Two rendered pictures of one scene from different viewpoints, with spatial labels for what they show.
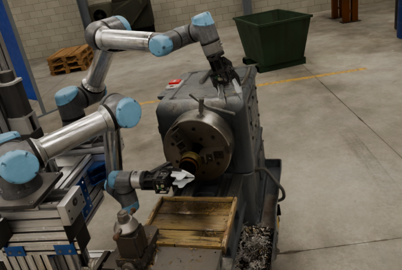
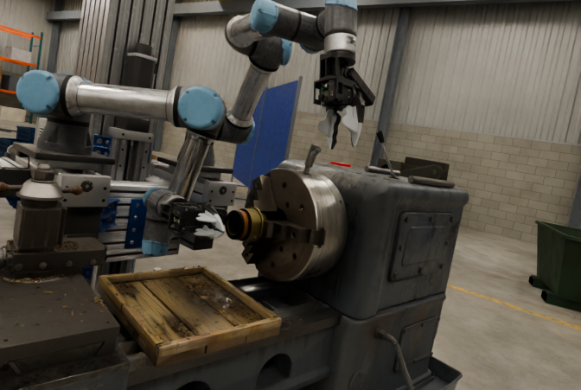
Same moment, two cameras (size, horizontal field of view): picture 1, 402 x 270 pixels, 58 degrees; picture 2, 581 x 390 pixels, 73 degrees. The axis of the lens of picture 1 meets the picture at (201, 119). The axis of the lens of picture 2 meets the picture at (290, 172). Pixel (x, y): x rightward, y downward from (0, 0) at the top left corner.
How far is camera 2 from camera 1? 0.89 m
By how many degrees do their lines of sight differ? 34
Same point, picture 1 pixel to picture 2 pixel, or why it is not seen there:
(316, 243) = not seen: outside the picture
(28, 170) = (41, 98)
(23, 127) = not seen: hidden behind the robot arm
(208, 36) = (334, 22)
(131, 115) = (199, 110)
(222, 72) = (331, 79)
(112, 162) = (174, 183)
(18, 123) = not seen: hidden behind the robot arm
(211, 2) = (524, 207)
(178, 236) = (148, 306)
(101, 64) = (246, 86)
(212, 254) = (98, 322)
